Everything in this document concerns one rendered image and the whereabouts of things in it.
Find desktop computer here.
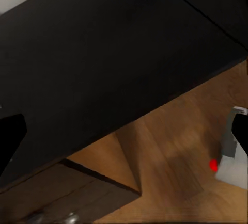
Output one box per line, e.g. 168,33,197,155
209,106,248,190

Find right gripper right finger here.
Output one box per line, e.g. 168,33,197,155
231,113,248,155

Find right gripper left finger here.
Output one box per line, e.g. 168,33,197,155
0,114,27,175

